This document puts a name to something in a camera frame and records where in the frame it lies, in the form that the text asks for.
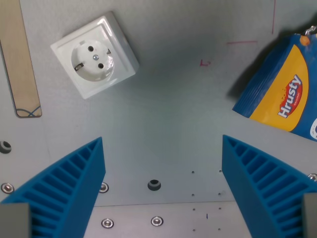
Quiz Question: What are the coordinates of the wooden flat ruler strip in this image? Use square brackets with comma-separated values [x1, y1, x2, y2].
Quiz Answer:
[0, 0, 43, 119]

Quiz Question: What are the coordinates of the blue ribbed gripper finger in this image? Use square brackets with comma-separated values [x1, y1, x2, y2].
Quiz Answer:
[221, 134, 317, 238]
[0, 136, 106, 238]

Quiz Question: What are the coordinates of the blue yellow Hrusty snack bag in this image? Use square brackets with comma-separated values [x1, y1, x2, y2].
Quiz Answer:
[232, 33, 317, 142]

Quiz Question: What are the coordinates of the white wall power socket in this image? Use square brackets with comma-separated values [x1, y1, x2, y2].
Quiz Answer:
[50, 10, 140, 100]

